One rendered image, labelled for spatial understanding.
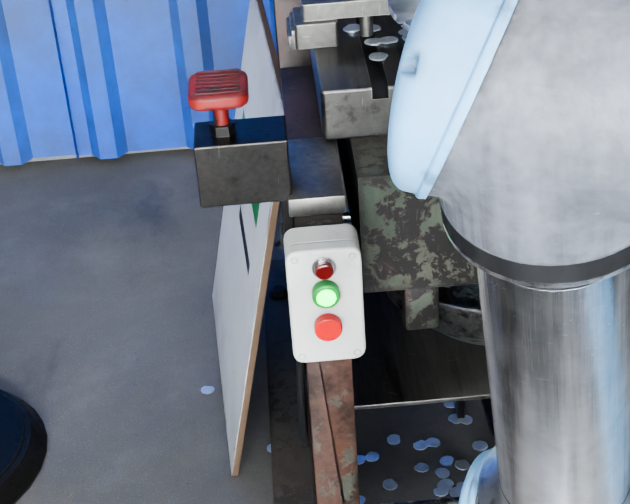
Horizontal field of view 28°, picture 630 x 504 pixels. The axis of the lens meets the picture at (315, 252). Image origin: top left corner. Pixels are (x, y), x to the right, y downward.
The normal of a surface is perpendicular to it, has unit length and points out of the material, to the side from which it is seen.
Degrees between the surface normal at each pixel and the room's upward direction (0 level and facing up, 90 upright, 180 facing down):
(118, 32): 90
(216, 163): 90
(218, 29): 90
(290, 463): 0
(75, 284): 0
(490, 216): 105
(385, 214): 90
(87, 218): 0
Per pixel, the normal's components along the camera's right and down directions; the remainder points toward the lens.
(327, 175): -0.06, -0.85
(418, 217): 0.06, 0.52
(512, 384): -0.67, 0.61
